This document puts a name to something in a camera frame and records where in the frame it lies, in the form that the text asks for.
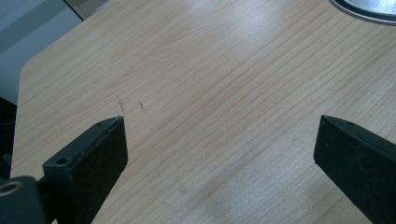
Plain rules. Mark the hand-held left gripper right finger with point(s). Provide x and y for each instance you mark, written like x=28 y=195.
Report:
x=358 y=161

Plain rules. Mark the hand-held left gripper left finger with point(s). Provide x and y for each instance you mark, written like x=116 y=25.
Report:
x=90 y=161

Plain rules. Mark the round metal plate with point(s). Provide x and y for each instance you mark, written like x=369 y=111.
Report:
x=370 y=9

